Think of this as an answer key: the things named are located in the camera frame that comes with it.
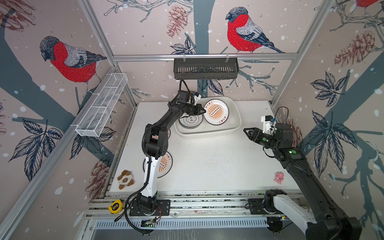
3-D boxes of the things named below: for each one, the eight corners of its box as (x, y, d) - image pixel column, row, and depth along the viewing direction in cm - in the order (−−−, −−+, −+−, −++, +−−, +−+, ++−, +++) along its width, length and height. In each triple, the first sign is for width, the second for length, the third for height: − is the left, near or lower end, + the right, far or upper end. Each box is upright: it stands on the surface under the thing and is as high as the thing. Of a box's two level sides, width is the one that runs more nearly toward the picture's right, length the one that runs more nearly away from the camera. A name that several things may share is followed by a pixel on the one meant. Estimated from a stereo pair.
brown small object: (121, 190, 80) (119, 189, 78) (118, 175, 85) (116, 174, 83) (134, 183, 82) (133, 182, 81) (130, 169, 87) (129, 168, 86)
